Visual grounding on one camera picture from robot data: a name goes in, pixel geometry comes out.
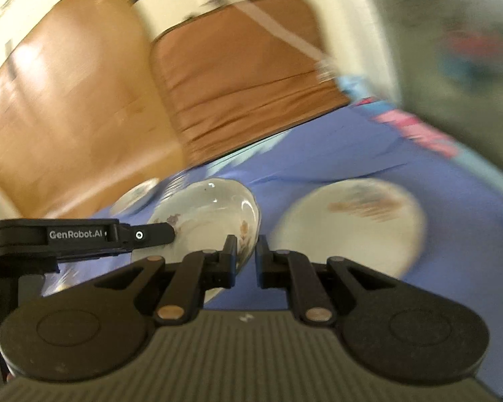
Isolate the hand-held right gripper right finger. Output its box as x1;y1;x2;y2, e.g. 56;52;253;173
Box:
256;234;398;327

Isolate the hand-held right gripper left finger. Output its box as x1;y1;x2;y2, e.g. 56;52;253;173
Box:
94;234;238;327

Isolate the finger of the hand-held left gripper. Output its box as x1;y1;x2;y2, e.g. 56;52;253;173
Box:
58;221;177;264

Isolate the floral white bowl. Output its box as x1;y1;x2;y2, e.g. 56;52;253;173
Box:
132;179;261;302

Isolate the small floral white plate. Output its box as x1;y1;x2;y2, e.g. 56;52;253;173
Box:
110;178;161;217

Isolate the blue printed blanket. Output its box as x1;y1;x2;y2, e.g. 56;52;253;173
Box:
42;73;503;398

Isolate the dark brown sofa cushion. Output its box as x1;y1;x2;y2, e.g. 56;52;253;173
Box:
151;0;350;166

